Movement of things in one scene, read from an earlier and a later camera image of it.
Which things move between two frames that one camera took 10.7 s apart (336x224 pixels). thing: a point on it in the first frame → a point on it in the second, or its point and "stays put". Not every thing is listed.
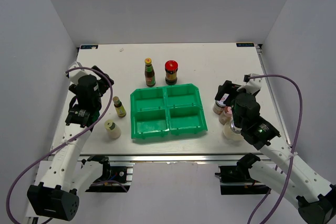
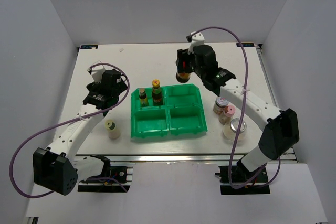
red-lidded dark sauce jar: (171, 67) → (182, 77)
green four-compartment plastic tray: (170, 110) stays put
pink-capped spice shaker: (226, 116) stays put
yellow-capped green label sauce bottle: (149, 73) → (157, 98)
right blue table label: (244, 44) stays put
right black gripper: (228, 88) → (182, 56)
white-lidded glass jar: (218, 107) stays put
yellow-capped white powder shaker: (113, 129) stays put
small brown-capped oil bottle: (121, 110) → (143, 99)
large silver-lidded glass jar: (232, 133) stays put
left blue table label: (89, 46) stays put
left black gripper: (102, 83) → (93, 87)
